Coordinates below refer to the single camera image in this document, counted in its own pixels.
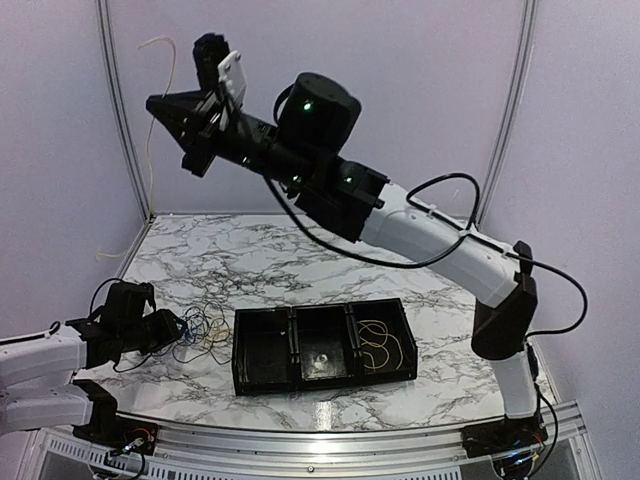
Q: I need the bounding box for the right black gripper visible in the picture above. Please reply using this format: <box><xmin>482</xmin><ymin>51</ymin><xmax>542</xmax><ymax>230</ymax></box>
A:
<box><xmin>148</xmin><ymin>85</ymin><xmax>316</xmax><ymax>188</ymax></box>

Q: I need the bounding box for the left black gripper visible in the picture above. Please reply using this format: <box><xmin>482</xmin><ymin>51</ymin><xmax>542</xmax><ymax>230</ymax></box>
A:
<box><xmin>120</xmin><ymin>308</ymin><xmax>188</xmax><ymax>356</ymax></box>

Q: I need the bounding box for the black thin cable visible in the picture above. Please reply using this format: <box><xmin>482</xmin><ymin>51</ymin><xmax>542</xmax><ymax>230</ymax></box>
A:
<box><xmin>172</xmin><ymin>299</ymin><xmax>234</xmax><ymax>366</ymax></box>

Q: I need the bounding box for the cream white cable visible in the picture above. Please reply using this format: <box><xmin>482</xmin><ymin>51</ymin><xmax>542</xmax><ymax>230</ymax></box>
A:
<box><xmin>95</xmin><ymin>35</ymin><xmax>177</xmax><ymax>260</ymax></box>

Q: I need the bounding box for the yellow cable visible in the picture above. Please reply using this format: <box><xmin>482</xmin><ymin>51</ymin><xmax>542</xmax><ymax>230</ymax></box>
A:
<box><xmin>357</xmin><ymin>319</ymin><xmax>407</xmax><ymax>374</ymax></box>

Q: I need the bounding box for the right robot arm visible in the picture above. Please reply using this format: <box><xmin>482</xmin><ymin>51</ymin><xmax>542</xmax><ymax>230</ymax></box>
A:
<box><xmin>146</xmin><ymin>72</ymin><xmax>539</xmax><ymax>448</ymax></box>

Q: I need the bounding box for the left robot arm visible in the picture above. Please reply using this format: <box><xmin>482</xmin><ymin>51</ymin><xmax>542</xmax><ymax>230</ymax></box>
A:
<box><xmin>1</xmin><ymin>278</ymin><xmax>187</xmax><ymax>445</ymax></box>

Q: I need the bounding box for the black three-compartment tray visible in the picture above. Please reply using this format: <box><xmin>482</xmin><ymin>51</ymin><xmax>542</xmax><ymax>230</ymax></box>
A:
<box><xmin>232</xmin><ymin>298</ymin><xmax>418</xmax><ymax>396</ymax></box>

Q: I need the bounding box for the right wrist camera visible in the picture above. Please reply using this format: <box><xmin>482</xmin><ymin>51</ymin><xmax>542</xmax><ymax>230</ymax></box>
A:
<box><xmin>192</xmin><ymin>33</ymin><xmax>247</xmax><ymax>106</ymax></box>

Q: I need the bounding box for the left arm black hose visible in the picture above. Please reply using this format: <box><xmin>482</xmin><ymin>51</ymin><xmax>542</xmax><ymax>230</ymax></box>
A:
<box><xmin>88</xmin><ymin>277</ymin><xmax>156</xmax><ymax>374</ymax></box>

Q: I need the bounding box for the arm black hose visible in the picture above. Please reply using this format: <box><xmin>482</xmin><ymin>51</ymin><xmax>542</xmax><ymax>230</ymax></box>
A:
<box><xmin>88</xmin><ymin>277</ymin><xmax>156</xmax><ymax>374</ymax></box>
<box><xmin>264</xmin><ymin>172</ymin><xmax>589</xmax><ymax>335</ymax></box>

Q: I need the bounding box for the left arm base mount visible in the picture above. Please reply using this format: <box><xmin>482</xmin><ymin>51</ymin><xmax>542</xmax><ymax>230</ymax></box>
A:
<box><xmin>72</xmin><ymin>415</ymin><xmax>159</xmax><ymax>455</ymax></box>

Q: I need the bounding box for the left aluminium corner post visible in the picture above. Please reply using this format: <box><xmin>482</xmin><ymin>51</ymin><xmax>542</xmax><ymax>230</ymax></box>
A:
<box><xmin>95</xmin><ymin>0</ymin><xmax>150</xmax><ymax>218</ymax></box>

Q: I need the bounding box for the aluminium corner post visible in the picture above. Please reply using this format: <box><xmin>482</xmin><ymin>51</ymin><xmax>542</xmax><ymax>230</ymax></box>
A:
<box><xmin>95</xmin><ymin>0</ymin><xmax>150</xmax><ymax>218</ymax></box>
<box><xmin>477</xmin><ymin>0</ymin><xmax>539</xmax><ymax>226</ymax></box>

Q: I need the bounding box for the right arm black hose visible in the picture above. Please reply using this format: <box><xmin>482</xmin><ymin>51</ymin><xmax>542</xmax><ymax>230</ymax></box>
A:
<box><xmin>264</xmin><ymin>172</ymin><xmax>589</xmax><ymax>335</ymax></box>

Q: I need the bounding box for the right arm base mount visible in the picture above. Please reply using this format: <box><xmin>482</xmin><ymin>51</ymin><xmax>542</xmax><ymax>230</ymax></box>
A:
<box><xmin>461</xmin><ymin>417</ymin><xmax>548</xmax><ymax>458</ymax></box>

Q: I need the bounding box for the right aluminium corner post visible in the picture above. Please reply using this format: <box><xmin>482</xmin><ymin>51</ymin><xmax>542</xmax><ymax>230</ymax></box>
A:
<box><xmin>477</xmin><ymin>0</ymin><xmax>539</xmax><ymax>226</ymax></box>

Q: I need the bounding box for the aluminium front rail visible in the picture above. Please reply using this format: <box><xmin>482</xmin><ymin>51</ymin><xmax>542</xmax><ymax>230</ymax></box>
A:
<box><xmin>29</xmin><ymin>399</ymin><xmax>591</xmax><ymax>480</ymax></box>

